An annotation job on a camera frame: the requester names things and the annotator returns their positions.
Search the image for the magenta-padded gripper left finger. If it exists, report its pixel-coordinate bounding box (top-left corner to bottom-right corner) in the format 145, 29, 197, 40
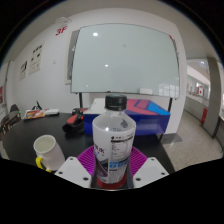
54, 144, 98, 189

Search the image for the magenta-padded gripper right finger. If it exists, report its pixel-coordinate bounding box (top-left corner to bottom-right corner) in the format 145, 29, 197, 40
125, 145, 170, 189

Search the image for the clear plastic water bottle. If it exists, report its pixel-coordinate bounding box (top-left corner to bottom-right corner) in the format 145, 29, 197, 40
91, 94, 137, 185

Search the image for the black and red tool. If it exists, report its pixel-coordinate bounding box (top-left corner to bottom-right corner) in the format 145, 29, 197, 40
62, 107, 88, 134

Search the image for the blue cardboard box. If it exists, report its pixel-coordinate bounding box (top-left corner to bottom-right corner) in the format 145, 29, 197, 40
83, 97, 172, 137

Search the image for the small white flat object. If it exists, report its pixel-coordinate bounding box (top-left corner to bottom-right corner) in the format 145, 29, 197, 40
44, 108, 60, 117

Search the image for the colourful flat box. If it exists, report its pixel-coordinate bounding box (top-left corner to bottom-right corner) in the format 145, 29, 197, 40
23, 109, 49, 120

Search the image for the red fire extinguisher cabinet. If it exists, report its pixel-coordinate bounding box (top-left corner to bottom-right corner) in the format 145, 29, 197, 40
200, 107, 208, 125

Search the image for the large whiteboard on stand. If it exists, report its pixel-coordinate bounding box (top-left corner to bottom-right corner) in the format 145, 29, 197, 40
69, 22, 181, 113

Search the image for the white mug with yellow handle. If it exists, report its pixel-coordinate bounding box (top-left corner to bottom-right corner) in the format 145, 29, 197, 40
32, 134, 66, 173

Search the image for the small white wall poster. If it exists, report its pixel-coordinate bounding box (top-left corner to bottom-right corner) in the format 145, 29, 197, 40
18, 60, 29, 81

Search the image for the wall notice board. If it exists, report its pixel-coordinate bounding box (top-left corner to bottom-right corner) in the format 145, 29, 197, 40
64, 29, 80, 85

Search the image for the large white wall poster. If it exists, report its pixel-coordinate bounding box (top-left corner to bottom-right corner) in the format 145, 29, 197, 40
28, 41, 46, 76

